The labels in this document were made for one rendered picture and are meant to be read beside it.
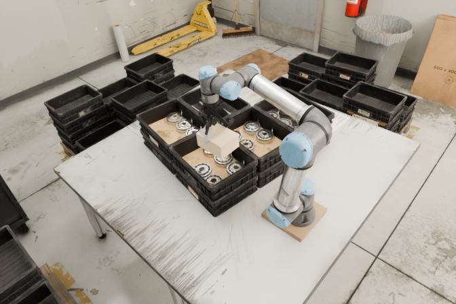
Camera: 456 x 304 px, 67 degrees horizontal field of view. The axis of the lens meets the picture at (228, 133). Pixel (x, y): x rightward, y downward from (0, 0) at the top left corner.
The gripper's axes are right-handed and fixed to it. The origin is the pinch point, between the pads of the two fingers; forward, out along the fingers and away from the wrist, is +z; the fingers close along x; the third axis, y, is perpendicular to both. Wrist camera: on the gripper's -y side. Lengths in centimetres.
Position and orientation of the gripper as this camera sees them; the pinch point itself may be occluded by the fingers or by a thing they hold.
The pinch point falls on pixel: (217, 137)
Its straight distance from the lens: 163.7
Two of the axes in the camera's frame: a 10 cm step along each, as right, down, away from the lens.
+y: -7.3, -3.8, 5.6
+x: -6.8, 4.8, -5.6
